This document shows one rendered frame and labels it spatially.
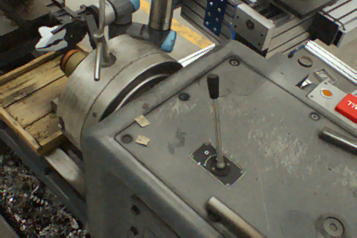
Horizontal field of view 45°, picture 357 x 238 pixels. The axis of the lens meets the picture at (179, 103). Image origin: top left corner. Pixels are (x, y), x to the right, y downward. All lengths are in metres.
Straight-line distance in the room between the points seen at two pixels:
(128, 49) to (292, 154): 0.42
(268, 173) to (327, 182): 0.11
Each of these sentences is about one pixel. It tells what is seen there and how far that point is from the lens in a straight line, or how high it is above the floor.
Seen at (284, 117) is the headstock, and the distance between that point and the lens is 0.87.
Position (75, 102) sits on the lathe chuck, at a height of 1.16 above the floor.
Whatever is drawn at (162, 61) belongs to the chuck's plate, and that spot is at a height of 1.23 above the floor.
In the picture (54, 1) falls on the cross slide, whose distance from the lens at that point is 1.61.
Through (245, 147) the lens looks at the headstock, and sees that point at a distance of 0.80.
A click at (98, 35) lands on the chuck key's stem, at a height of 1.31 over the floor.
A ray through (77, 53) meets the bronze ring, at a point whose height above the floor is 1.12.
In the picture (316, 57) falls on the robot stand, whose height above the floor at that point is 0.21.
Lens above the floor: 1.87
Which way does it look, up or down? 47 degrees down
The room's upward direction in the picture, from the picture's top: 10 degrees clockwise
